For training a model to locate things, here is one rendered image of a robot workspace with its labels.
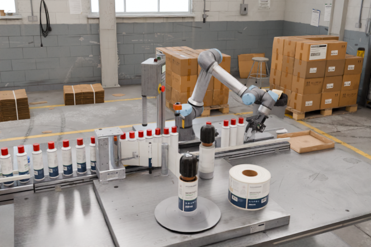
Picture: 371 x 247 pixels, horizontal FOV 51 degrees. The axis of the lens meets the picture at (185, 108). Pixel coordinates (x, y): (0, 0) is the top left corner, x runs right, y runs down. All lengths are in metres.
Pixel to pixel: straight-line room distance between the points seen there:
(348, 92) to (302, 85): 0.92
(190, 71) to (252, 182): 3.95
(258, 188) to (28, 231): 1.06
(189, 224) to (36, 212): 0.76
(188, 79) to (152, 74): 3.51
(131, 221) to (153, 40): 6.21
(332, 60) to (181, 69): 2.21
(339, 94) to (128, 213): 4.99
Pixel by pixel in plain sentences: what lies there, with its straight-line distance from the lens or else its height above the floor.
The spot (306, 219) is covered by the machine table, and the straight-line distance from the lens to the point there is 2.05.
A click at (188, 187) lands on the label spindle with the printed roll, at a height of 1.04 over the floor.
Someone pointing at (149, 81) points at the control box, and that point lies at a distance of 2.23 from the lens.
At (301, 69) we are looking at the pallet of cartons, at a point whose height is 0.77.
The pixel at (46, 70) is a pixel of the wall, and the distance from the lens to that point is 7.57.
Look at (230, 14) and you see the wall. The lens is 8.40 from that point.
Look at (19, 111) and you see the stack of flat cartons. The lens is 6.09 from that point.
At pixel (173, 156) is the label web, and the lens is 2.12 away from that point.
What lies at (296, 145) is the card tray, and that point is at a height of 0.83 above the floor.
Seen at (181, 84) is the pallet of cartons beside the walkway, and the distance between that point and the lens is 5.69.
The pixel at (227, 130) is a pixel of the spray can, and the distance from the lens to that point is 2.49.
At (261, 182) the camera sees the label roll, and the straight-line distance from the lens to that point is 1.90.
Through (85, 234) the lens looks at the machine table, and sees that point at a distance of 1.88.
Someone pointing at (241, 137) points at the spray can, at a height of 0.96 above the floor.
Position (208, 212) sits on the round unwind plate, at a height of 0.89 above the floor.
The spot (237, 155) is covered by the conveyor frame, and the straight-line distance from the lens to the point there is 2.57.
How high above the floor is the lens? 1.90
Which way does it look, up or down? 17 degrees down
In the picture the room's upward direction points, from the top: 1 degrees clockwise
